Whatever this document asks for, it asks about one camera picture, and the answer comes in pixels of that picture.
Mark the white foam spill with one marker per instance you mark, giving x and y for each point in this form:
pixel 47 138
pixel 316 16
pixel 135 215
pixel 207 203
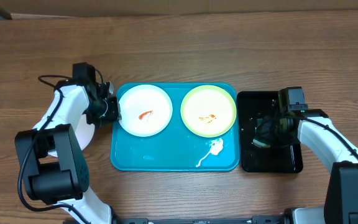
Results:
pixel 215 147

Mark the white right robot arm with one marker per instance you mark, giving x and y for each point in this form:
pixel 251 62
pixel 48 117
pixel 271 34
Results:
pixel 314 129

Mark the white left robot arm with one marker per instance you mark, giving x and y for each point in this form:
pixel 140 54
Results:
pixel 53 171

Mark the green yellow sponge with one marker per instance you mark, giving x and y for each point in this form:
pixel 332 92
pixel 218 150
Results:
pixel 263 136

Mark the white plate with ketchup streak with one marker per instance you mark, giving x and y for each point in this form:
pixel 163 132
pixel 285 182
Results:
pixel 145 110

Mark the teal plastic tray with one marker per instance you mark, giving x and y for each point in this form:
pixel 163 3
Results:
pixel 175 148

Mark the black rectangular tray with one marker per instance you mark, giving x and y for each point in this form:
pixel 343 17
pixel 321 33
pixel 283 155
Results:
pixel 252 108

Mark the green rimmed plate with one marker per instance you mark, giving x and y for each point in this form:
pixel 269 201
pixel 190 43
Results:
pixel 208 111

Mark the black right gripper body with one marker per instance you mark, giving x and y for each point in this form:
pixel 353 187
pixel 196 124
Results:
pixel 272 131

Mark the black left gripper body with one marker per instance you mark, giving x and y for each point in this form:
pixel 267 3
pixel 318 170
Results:
pixel 104 111

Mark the white plate with red smears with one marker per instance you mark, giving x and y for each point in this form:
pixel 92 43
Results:
pixel 83 131

